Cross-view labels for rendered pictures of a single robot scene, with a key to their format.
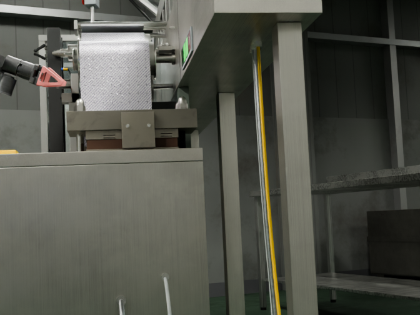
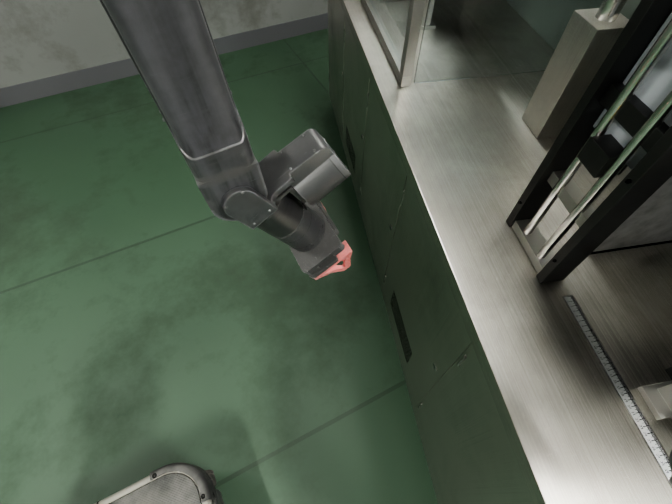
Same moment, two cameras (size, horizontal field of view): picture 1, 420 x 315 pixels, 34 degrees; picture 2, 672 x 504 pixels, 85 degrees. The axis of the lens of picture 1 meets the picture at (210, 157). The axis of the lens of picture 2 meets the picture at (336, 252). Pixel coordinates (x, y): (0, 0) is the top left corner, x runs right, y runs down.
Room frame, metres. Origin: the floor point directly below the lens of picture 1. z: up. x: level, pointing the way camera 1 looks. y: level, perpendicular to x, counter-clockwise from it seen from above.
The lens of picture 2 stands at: (2.26, 1.01, 1.53)
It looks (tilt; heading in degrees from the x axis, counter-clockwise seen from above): 56 degrees down; 359
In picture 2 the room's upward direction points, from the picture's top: straight up
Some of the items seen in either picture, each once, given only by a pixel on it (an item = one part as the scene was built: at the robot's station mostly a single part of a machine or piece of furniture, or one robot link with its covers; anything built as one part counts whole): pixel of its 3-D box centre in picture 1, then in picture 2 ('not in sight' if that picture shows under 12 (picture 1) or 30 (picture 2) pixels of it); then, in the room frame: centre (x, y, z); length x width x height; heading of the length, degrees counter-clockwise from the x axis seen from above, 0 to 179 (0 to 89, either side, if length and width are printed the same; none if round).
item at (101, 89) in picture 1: (116, 95); not in sight; (2.31, 0.31, 1.11); 0.23 x 0.01 x 0.18; 98
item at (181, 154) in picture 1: (99, 182); (485, 89); (3.29, 0.53, 0.88); 2.52 x 0.66 x 0.04; 8
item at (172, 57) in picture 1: (164, 58); not in sight; (2.39, 0.14, 1.25); 0.07 x 0.04 x 0.04; 98
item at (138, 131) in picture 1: (138, 130); not in sight; (2.11, 0.22, 0.96); 0.10 x 0.03 x 0.11; 98
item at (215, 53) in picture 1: (187, 83); not in sight; (3.06, 0.09, 1.29); 3.10 x 0.28 x 0.30; 8
